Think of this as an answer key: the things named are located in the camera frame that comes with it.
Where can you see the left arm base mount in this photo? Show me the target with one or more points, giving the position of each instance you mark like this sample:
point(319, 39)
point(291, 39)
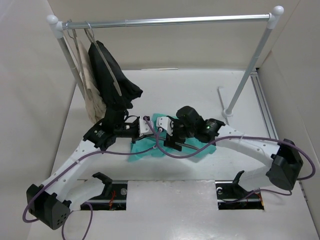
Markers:
point(113, 196)

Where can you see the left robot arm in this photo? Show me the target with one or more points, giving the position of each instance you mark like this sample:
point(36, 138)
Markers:
point(54, 199)

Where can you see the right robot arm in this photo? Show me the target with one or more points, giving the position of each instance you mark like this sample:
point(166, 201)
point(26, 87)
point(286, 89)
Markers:
point(281, 159)

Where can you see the metal clothes hanger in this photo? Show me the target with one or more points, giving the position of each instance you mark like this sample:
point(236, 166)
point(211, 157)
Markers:
point(186, 145)

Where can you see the beige hanging garment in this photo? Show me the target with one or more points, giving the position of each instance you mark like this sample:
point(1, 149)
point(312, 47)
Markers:
point(94, 104)

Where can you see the metal hanger with beige garment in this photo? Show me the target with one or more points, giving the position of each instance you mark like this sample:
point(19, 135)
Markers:
point(73, 35)

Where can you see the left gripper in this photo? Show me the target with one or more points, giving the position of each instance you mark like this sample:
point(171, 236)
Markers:
point(136, 137)

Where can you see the black hanging garment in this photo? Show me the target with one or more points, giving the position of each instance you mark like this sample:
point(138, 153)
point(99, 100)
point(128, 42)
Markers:
point(105, 83)

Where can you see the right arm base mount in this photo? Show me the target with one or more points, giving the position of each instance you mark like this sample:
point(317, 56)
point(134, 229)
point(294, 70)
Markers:
point(231, 196)

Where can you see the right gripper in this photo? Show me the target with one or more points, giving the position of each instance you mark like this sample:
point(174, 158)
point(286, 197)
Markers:
point(170, 141)

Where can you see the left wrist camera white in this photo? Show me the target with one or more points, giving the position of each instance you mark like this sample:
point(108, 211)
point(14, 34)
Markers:
point(144, 124)

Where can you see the teal t shirt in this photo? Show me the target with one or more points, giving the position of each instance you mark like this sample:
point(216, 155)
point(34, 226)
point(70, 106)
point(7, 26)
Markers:
point(149, 142)

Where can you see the white and chrome clothes rack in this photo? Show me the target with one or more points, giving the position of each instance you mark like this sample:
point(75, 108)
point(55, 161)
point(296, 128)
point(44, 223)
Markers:
point(58, 27)

